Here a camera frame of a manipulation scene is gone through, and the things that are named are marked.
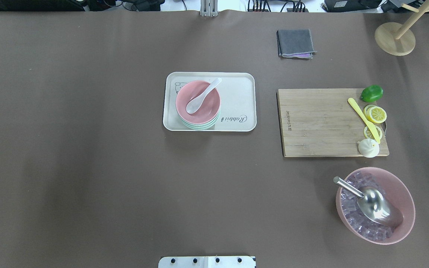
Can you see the small pink bowl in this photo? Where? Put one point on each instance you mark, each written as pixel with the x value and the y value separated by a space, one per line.
pixel 208 110

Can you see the white plastic spoon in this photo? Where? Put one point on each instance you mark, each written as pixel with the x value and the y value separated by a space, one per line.
pixel 195 104

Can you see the large pink bowl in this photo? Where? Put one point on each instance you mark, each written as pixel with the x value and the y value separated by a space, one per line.
pixel 396 193

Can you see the green bowl stack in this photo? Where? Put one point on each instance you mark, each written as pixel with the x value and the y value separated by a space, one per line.
pixel 203 126

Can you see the wooden mug tree stand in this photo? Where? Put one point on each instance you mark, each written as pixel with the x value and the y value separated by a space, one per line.
pixel 397 39

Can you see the green lime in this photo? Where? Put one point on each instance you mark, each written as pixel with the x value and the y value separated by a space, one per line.
pixel 372 93

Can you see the front lemon slice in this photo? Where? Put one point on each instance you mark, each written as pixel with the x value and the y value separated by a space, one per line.
pixel 378 115

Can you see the middle lemon slice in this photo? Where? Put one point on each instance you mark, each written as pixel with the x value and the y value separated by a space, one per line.
pixel 366 111

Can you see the yellow plastic knife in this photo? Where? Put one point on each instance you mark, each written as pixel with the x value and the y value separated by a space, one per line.
pixel 352 102

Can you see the purple cloth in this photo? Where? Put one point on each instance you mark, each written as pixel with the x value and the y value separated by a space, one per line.
pixel 303 56

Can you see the bamboo cutting board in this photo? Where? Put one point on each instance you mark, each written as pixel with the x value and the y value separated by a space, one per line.
pixel 320 122

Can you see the grey folded cloth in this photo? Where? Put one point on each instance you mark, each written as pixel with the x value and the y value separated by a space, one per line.
pixel 294 41

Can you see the metal ice scoop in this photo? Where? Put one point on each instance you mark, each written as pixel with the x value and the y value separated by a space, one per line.
pixel 373 204

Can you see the clear ice cubes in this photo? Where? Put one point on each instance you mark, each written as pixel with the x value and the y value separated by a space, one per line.
pixel 355 218

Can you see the cream rabbit tray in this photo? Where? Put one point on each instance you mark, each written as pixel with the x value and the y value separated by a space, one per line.
pixel 237 94

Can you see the metal board handle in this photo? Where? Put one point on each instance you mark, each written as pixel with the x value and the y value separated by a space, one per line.
pixel 383 125

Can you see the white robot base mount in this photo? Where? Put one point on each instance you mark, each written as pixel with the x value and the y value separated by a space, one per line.
pixel 208 262

